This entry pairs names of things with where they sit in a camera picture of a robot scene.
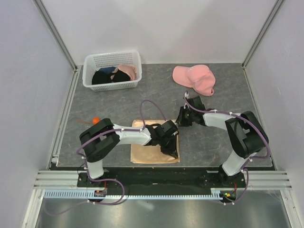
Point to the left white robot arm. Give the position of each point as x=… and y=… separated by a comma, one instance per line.
x=101, y=138

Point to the right aluminium frame post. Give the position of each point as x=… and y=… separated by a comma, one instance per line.
x=262, y=32

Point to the white slotted cable duct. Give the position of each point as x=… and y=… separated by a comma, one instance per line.
x=95, y=195

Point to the peach cloth napkin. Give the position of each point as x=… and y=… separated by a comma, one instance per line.
x=141, y=154

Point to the pink baseball cap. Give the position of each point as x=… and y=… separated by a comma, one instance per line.
x=198, y=77

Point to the orange handled spoon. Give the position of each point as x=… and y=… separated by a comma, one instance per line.
x=92, y=122

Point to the aluminium frame post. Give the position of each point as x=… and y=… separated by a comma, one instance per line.
x=54, y=31
x=262, y=32

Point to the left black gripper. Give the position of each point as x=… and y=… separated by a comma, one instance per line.
x=172, y=151

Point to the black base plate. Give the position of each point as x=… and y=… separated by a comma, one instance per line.
x=162, y=180

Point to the white plastic basket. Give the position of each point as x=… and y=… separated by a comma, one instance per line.
x=94, y=62

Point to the left aluminium frame post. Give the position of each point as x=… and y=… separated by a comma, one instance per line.
x=54, y=31

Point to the aluminium front rail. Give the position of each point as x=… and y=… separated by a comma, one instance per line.
x=256, y=180

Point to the light pink cap in basket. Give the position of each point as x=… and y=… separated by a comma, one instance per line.
x=130, y=70

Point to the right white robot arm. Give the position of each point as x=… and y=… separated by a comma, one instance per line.
x=247, y=137

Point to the black cap in basket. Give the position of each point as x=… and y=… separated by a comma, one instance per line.
x=104, y=78

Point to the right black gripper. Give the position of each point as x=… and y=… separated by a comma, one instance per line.
x=181, y=121

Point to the blue cap in basket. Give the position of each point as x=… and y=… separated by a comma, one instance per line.
x=107, y=70

